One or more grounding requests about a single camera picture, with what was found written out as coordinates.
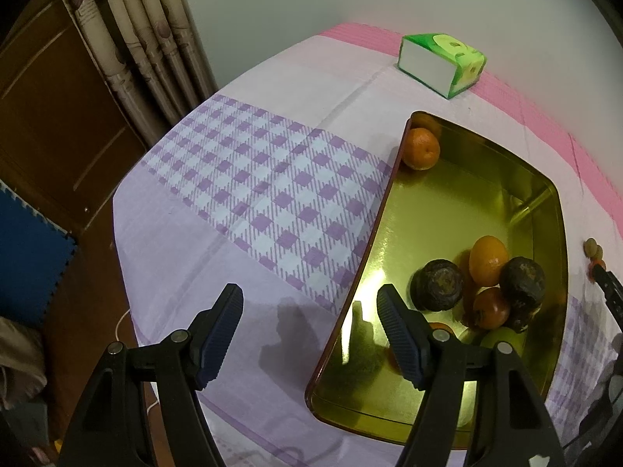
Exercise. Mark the orange-red tomato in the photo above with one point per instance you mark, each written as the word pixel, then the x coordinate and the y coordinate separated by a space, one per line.
pixel 491 307

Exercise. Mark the dark purple mangosteen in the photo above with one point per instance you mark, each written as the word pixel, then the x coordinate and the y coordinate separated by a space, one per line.
pixel 523 278
pixel 521 321
pixel 438 283

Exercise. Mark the green tomato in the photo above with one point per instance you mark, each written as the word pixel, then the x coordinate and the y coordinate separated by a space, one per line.
pixel 501 338

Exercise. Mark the brown wooden door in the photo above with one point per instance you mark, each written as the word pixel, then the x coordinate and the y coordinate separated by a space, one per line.
pixel 58 107

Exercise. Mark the beige cloth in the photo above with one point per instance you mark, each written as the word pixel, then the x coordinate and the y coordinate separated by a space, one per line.
pixel 17 360

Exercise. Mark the beige patterned curtain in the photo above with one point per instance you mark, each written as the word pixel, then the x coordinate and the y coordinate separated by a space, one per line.
pixel 136 34

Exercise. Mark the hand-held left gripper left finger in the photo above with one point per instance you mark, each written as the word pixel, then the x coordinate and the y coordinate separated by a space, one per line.
pixel 219 340

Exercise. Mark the red and gold tin box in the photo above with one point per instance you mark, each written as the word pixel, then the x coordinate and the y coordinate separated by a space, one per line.
pixel 462 204

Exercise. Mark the orange mandarin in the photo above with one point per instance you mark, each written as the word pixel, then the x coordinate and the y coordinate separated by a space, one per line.
pixel 440 329
pixel 421 150
pixel 487 260

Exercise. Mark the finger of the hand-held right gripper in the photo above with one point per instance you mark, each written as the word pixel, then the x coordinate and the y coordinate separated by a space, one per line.
pixel 612 294

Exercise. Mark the green tissue box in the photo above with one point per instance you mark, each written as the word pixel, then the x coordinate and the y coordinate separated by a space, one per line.
pixel 428 63

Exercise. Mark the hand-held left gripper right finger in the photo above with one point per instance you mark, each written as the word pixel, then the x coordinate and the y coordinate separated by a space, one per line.
pixel 404 340

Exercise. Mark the blue foam mat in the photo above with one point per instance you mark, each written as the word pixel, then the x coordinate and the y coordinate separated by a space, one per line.
pixel 29 253

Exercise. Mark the purple checkered tablecloth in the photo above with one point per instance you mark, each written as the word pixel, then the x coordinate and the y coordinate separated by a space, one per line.
pixel 267 180

